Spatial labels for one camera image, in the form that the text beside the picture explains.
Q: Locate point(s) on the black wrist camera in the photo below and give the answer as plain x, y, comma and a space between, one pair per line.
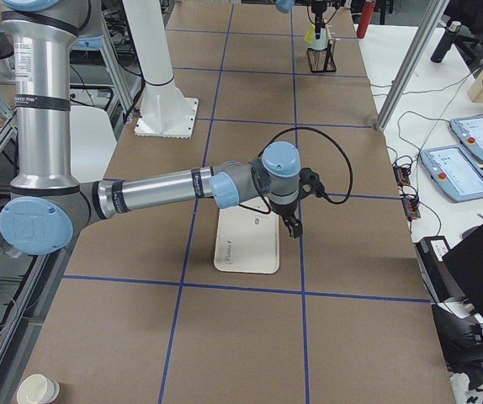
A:
310, 184

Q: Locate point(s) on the wooden rack handle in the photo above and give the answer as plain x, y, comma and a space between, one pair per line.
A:
331, 38

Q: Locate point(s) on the red cylinder bottle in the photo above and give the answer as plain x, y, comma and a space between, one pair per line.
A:
365, 18

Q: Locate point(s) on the teach pendant near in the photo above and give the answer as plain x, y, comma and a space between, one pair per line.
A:
454, 172

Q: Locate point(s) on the paper cup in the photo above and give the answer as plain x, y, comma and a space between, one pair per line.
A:
37, 389

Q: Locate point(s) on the aluminium frame post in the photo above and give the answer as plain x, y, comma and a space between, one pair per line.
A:
434, 12

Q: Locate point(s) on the white chair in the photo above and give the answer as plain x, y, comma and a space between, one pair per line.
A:
92, 143

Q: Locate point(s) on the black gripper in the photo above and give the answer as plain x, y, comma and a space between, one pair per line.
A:
318, 9
283, 209

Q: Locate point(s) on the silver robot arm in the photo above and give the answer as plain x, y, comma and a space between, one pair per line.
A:
285, 6
48, 206

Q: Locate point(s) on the pale green plastic cup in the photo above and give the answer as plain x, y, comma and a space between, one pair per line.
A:
320, 42

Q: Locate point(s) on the black wire cup rack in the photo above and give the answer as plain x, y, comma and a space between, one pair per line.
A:
321, 61

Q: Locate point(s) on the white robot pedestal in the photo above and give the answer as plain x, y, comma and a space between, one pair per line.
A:
164, 111

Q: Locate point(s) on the yellow plastic cup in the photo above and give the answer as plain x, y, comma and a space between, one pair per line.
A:
310, 35

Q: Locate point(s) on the black bottle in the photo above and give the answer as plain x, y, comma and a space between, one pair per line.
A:
447, 39

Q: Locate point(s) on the black box on desk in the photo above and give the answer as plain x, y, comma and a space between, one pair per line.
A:
439, 282

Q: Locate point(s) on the cream rabbit tray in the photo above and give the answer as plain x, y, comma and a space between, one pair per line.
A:
247, 242

